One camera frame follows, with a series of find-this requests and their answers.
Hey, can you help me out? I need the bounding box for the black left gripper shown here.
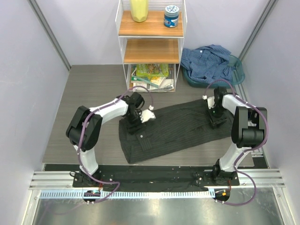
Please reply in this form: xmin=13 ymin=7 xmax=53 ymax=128
xmin=124 ymin=112 xmax=146 ymax=135

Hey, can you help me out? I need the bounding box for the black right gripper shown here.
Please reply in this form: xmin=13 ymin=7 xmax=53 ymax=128
xmin=206 ymin=105 xmax=228 ymax=129

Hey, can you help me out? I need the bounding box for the black pinstripe long sleeve shirt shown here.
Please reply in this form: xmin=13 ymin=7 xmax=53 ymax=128
xmin=119 ymin=99 xmax=233 ymax=164

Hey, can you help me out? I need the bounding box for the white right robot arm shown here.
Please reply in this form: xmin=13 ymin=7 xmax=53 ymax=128
xmin=202 ymin=87 xmax=268 ymax=185

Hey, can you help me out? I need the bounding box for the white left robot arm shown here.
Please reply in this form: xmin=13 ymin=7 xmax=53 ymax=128
xmin=66 ymin=92 xmax=146 ymax=187

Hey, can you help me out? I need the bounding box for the stack of books and papers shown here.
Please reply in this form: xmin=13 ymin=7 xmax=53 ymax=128
xmin=127 ymin=64 xmax=175 ymax=92

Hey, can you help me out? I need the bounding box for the blue checked long sleeve shirt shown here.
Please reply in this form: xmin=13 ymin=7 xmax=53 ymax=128
xmin=180 ymin=45 xmax=232 ymax=84

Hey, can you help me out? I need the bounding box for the teal plastic basin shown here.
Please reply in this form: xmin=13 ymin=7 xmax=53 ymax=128
xmin=182 ymin=55 xmax=245 ymax=88

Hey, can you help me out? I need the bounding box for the blue lidded jar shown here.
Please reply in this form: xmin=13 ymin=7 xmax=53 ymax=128
xmin=164 ymin=5 xmax=180 ymax=28

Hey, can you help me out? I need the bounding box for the yellow vase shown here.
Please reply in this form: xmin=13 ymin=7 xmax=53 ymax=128
xmin=130 ymin=0 xmax=149 ymax=23

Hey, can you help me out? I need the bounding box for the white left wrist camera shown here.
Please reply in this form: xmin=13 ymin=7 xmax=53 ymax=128
xmin=140 ymin=105 xmax=156 ymax=123

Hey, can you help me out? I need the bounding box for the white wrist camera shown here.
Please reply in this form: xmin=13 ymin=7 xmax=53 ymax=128
xmin=202 ymin=95 xmax=215 ymax=109
xmin=140 ymin=105 xmax=156 ymax=123

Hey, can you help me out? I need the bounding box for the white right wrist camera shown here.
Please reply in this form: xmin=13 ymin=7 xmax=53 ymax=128
xmin=202 ymin=95 xmax=215 ymax=109

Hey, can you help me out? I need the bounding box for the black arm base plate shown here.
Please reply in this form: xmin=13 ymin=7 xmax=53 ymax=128
xmin=69 ymin=165 xmax=240 ymax=192

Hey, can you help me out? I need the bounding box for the white wire wooden shelf unit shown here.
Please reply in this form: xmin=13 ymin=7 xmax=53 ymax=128
xmin=115 ymin=0 xmax=188 ymax=92

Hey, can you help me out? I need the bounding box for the perforated metal rail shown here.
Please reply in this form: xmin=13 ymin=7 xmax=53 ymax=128
xmin=40 ymin=189 xmax=215 ymax=200

